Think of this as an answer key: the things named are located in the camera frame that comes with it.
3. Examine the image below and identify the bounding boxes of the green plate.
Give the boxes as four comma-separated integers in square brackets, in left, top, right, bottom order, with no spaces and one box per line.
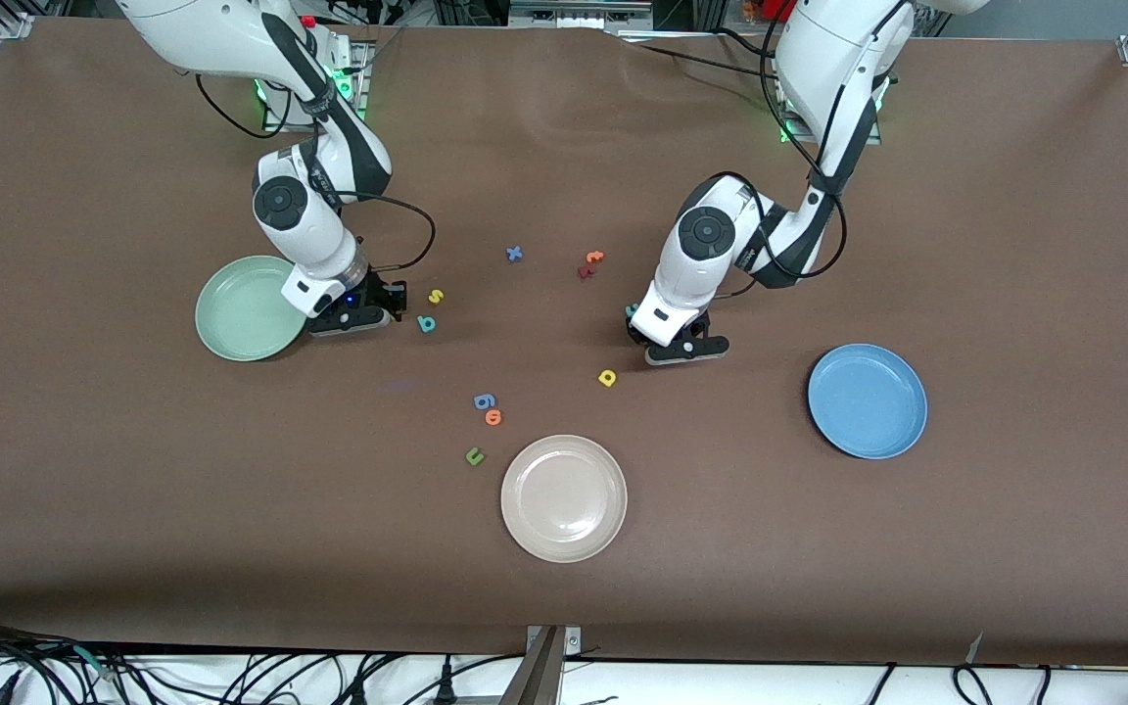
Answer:
[195,256,311,362]

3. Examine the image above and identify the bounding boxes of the beige plate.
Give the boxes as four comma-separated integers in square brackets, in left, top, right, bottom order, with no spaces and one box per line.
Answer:
[500,435,629,564]

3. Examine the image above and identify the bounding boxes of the blue plate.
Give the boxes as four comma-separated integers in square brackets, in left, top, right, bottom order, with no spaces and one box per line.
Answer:
[808,344,928,460]

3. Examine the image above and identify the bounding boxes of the brown table cover sheet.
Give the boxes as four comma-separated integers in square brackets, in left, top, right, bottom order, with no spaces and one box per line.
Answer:
[0,18,1128,667]

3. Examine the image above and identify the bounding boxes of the grey equipment rack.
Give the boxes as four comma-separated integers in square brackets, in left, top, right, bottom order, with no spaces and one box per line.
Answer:
[505,0,658,30]

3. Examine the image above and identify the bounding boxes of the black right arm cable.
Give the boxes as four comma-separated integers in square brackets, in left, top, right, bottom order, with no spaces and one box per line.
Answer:
[194,69,438,275]

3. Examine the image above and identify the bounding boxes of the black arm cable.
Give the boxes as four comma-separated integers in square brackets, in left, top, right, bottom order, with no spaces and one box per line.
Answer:
[701,0,903,300]
[194,69,438,275]

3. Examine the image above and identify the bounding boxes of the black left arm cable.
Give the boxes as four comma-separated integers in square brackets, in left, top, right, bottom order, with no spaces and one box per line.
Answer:
[701,0,903,300]

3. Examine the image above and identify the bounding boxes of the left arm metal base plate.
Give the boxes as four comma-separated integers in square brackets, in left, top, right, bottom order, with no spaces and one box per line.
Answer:
[777,59,883,146]

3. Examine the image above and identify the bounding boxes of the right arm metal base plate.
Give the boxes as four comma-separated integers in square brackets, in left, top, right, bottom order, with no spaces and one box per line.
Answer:
[260,39,374,133]

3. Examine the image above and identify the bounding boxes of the black base power cable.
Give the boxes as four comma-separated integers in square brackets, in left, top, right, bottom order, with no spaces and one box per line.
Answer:
[613,27,782,84]

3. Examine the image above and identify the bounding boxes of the metal table edge bracket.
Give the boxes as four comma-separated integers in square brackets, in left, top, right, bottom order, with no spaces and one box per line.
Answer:
[500,625,585,705]

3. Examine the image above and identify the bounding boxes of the green tipped cable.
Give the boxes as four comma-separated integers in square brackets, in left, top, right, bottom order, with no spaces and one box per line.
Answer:
[70,644,124,682]

